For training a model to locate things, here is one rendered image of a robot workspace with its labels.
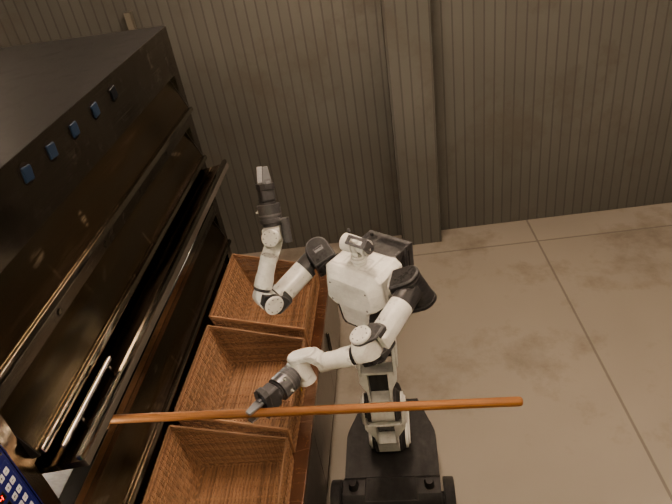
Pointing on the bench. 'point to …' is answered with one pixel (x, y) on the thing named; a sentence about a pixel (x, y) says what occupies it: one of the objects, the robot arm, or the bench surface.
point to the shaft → (320, 410)
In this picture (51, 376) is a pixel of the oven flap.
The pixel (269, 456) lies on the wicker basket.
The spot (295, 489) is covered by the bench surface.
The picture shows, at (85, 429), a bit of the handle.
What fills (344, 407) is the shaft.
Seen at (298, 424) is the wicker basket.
